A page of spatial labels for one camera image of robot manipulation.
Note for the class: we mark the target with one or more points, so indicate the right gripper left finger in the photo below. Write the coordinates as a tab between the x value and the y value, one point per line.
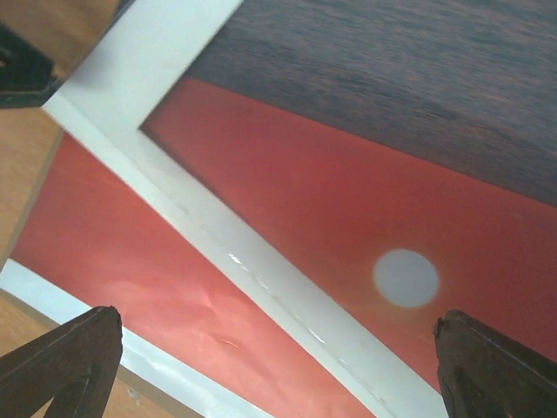
71	369

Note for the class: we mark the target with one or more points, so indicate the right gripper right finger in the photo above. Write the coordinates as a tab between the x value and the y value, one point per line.
484	373

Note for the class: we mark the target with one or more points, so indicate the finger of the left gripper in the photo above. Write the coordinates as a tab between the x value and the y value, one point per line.
27	77

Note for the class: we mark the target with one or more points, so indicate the white mat board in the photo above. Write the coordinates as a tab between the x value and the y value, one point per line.
104	104

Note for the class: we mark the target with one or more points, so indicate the sunset photo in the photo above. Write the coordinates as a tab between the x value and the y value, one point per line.
400	154

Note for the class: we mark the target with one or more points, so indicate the brown frame backing board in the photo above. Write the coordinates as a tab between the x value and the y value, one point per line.
24	167

